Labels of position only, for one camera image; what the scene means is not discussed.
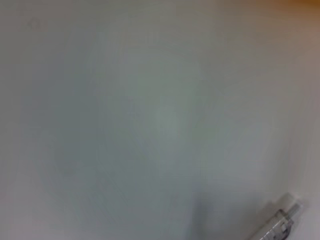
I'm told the silver ballpoint pen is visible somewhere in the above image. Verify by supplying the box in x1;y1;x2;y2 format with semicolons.
256;191;305;240

